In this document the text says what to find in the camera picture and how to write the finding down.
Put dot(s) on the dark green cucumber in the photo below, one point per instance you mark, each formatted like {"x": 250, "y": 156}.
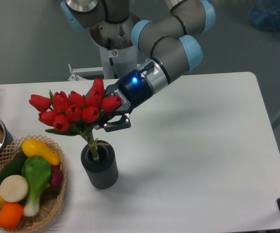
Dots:
{"x": 14, "y": 167}

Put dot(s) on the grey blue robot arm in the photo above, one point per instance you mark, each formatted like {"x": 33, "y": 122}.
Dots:
{"x": 143, "y": 57}

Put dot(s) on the beige round bun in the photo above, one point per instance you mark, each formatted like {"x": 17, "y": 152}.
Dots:
{"x": 14, "y": 188}

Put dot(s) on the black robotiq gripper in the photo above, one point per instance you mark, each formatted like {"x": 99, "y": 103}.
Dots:
{"x": 133, "y": 89}

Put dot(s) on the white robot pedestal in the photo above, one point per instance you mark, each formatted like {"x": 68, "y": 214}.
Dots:
{"x": 118, "y": 55}

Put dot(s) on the red tulip bouquet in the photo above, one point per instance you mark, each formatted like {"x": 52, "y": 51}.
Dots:
{"x": 72, "y": 114}

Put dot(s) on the woven wicker basket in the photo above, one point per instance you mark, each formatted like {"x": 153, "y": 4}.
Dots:
{"x": 52, "y": 198}

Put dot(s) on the dark grey ribbed vase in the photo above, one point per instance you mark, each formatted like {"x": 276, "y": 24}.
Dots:
{"x": 104, "y": 172}

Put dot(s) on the orange fruit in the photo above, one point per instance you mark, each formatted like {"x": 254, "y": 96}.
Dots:
{"x": 10, "y": 215}

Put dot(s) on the green bok choy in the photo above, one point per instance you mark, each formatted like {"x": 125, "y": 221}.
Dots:
{"x": 37, "y": 172}

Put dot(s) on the blue plastic bag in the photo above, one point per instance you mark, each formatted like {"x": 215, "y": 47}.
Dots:
{"x": 265, "y": 15}

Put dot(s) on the purple red radish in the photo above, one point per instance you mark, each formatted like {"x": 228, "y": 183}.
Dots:
{"x": 56, "y": 177}

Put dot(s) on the yellow squash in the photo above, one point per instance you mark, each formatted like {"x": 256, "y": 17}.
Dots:
{"x": 33, "y": 147}

